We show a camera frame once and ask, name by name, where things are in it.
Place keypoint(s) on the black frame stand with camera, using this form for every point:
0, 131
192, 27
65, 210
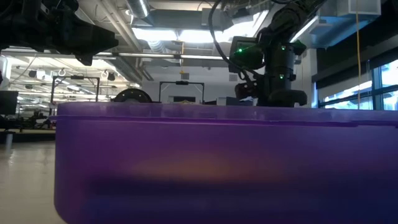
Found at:
182, 82

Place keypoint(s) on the purple plastic supply box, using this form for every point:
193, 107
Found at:
217, 161

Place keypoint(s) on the dark computer monitor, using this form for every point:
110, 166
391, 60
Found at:
7, 102

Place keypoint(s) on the long ceiling light bar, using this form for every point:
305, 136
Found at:
155, 56

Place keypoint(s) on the black rectangular frame stand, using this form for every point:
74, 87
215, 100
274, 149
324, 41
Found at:
74, 77

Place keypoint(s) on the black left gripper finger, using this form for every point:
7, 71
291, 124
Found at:
90, 39

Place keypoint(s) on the window with dark frame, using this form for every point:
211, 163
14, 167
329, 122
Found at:
373, 93

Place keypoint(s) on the silver ceiling duct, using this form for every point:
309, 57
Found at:
138, 7

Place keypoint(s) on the dark cabinet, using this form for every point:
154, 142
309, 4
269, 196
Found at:
231, 101

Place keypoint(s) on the short silver post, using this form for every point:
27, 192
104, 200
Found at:
9, 140

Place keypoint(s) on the black table edge rail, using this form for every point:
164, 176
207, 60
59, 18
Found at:
28, 137

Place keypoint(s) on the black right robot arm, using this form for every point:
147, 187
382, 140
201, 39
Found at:
280, 68

